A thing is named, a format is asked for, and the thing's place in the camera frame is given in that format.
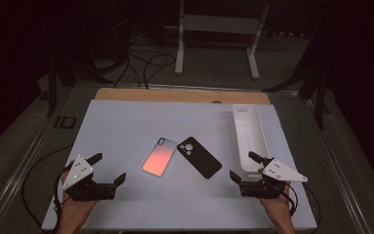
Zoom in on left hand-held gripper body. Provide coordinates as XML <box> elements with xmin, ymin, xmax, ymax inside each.
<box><xmin>61</xmin><ymin>154</ymin><xmax>118</xmax><ymax>202</ymax></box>

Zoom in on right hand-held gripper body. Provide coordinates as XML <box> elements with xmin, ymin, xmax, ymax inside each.
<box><xmin>239</xmin><ymin>157</ymin><xmax>309</xmax><ymax>200</ymax></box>

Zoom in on white plastic bin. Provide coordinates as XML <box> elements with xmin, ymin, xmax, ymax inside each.
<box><xmin>231</xmin><ymin>103</ymin><xmax>271</xmax><ymax>182</ymax></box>

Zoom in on black phone case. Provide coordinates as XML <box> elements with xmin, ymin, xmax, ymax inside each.
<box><xmin>176</xmin><ymin>136</ymin><xmax>223</xmax><ymax>179</ymax></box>

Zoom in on pink gradient phone case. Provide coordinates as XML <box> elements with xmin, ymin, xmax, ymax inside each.
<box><xmin>141</xmin><ymin>136</ymin><xmax>178</xmax><ymax>177</ymax></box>

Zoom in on person's left hand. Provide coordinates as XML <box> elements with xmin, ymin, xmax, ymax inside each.
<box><xmin>57</xmin><ymin>171</ymin><xmax>98</xmax><ymax>234</ymax></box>

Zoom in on person's right hand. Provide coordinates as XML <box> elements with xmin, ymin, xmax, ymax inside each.
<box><xmin>260</xmin><ymin>183</ymin><xmax>296</xmax><ymax>234</ymax></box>

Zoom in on white table board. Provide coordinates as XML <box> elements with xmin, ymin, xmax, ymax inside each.
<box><xmin>41</xmin><ymin>98</ymin><xmax>318</xmax><ymax>232</ymax></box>

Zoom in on dark stand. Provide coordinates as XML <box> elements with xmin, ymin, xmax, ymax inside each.
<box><xmin>262</xmin><ymin>32</ymin><xmax>332</xmax><ymax>131</ymax></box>
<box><xmin>45</xmin><ymin>48</ymin><xmax>115</xmax><ymax>118</ymax></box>

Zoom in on wooden table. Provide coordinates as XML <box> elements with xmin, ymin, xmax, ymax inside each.
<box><xmin>94</xmin><ymin>87</ymin><xmax>271</xmax><ymax>105</ymax></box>

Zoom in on white metal stand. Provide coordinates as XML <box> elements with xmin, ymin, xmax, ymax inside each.
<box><xmin>164</xmin><ymin>0</ymin><xmax>271</xmax><ymax>81</ymax></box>

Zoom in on left hand-held gripper cable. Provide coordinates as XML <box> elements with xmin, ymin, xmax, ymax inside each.
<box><xmin>21</xmin><ymin>145</ymin><xmax>76</xmax><ymax>234</ymax></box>

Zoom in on hand-held gripper cable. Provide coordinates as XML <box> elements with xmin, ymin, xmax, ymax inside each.
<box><xmin>283</xmin><ymin>181</ymin><xmax>321</xmax><ymax>234</ymax></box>
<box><xmin>21</xmin><ymin>145</ymin><xmax>76</xmax><ymax>234</ymax></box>

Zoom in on right hand-held gripper cable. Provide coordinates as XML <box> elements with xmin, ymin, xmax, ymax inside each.
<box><xmin>283</xmin><ymin>181</ymin><xmax>321</xmax><ymax>234</ymax></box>

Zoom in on black rectangular frame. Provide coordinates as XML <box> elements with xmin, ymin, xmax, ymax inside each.
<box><xmin>54</xmin><ymin>115</ymin><xmax>77</xmax><ymax>130</ymax></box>

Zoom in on metal rail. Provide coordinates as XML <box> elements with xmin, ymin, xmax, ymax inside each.
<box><xmin>303</xmin><ymin>97</ymin><xmax>374</xmax><ymax>234</ymax></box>
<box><xmin>0</xmin><ymin>94</ymin><xmax>79</xmax><ymax>234</ymax></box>

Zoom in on black floor cables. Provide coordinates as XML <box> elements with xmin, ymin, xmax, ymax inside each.
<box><xmin>113</xmin><ymin>32</ymin><xmax>178</xmax><ymax>90</ymax></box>

